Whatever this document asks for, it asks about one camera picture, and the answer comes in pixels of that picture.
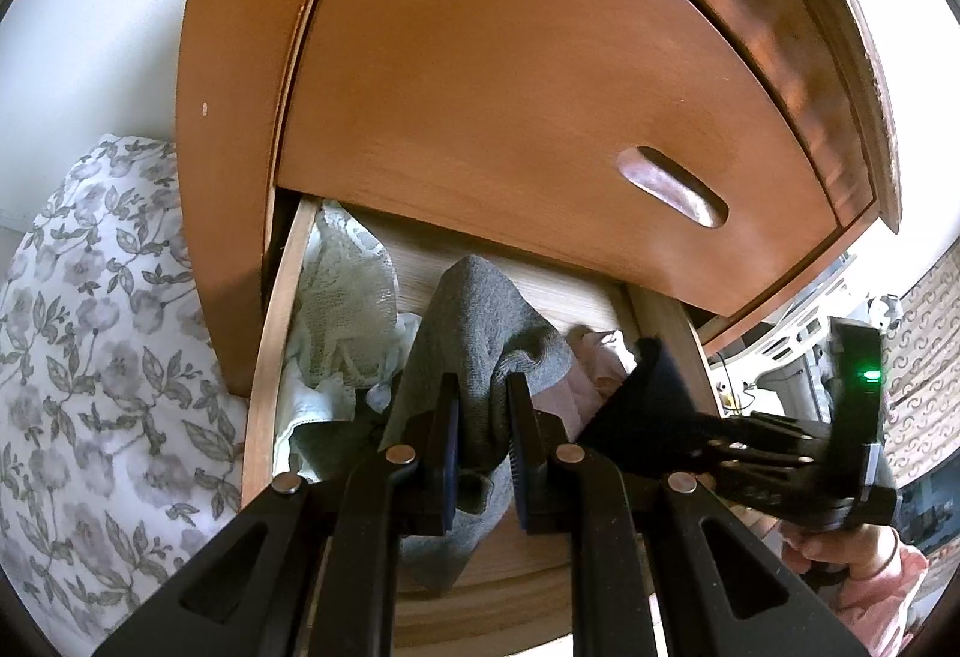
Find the pale pink garment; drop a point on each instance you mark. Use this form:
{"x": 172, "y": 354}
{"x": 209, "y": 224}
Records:
{"x": 592, "y": 376}

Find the navy garment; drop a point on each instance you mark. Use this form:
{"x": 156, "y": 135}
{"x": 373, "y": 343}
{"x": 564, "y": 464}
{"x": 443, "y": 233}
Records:
{"x": 652, "y": 409}

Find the floral bedsheet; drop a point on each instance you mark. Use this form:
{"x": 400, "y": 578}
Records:
{"x": 82, "y": 364}

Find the patterned curtain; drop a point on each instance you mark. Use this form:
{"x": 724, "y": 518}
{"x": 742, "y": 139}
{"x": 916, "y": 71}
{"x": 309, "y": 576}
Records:
{"x": 926, "y": 357}

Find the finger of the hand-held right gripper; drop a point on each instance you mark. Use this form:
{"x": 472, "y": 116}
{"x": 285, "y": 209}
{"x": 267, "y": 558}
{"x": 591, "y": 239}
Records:
{"x": 765, "y": 443}

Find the person's right hand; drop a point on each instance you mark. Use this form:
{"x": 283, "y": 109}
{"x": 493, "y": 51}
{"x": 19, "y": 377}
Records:
{"x": 825, "y": 552}

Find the grey sock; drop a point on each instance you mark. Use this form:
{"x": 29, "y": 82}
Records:
{"x": 480, "y": 342}

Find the white plastic basket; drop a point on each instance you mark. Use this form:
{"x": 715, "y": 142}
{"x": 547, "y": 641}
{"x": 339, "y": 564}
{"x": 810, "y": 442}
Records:
{"x": 787, "y": 334}

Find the wooden nightstand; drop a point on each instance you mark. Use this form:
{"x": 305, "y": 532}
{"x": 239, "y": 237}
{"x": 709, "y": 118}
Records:
{"x": 225, "y": 102}

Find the closed wooden drawer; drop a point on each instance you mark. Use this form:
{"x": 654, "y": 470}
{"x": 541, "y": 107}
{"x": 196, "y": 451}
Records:
{"x": 510, "y": 124}

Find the light green lace garment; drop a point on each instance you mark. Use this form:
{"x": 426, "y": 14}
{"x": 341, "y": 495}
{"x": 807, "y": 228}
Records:
{"x": 345, "y": 297}

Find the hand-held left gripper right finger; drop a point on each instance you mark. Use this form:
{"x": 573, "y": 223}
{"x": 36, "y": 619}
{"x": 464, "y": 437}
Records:
{"x": 519, "y": 469}

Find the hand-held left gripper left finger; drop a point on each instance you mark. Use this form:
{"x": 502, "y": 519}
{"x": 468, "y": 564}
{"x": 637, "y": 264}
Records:
{"x": 450, "y": 469}

